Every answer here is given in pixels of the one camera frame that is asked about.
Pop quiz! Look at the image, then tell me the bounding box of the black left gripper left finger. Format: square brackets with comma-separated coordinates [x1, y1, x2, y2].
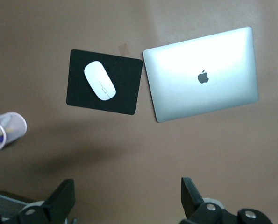
[14, 179, 76, 224]

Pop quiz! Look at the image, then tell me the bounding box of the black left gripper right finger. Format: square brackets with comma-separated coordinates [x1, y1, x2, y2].
[179, 177, 272, 224]

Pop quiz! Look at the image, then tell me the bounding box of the silver laptop computer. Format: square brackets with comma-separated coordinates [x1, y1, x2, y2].
[142, 26, 259, 123]

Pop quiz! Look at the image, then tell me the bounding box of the pink mesh pen cup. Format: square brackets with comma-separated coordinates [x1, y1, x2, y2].
[0, 111, 28, 154]

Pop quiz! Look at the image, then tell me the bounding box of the black mouse pad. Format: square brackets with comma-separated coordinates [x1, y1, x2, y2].
[66, 49, 143, 116]

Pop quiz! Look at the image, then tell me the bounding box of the white computer mouse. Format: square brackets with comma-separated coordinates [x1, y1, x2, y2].
[84, 61, 117, 101]

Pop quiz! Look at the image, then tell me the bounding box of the silver wire mesh desk tray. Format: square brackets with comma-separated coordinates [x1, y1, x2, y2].
[0, 190, 46, 220]

